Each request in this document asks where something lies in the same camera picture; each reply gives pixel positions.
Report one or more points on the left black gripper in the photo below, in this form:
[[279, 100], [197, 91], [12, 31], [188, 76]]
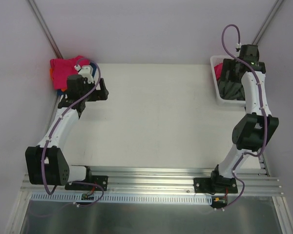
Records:
[[99, 91]]

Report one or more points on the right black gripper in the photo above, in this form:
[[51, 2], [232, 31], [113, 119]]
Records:
[[230, 73]]

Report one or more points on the dark grey t-shirt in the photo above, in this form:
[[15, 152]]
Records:
[[231, 91]]

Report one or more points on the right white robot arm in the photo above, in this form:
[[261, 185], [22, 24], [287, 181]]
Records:
[[252, 133]]

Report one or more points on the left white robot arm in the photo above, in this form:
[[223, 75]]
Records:
[[46, 163]]

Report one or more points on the crumpled pink t-shirt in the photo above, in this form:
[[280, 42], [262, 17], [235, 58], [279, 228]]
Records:
[[218, 70]]

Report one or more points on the folded blue t-shirt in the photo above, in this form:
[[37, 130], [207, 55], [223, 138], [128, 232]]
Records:
[[60, 92]]

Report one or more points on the folded pink t-shirt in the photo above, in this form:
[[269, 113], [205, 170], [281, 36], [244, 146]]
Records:
[[63, 68]]

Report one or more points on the folded orange t-shirt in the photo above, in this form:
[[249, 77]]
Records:
[[51, 72]]

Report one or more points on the aluminium mounting rail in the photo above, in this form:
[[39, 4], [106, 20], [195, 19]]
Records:
[[166, 181]]

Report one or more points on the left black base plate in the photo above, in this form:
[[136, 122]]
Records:
[[101, 180]]

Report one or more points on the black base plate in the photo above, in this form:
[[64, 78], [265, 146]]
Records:
[[101, 180], [202, 185]]

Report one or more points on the white slotted cable duct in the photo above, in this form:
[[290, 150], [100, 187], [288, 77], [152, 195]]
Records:
[[124, 198]]

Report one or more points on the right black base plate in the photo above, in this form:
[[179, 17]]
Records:
[[202, 185]]

